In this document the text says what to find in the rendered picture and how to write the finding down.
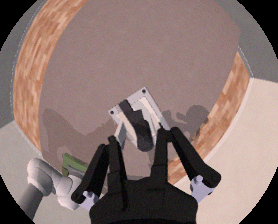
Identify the black faucet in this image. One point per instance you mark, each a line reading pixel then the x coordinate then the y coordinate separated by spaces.
pixel 140 117

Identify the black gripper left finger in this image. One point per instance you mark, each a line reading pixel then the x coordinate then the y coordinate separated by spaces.
pixel 94 177

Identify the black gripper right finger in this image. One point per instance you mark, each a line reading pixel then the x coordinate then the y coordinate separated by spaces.
pixel 204 178

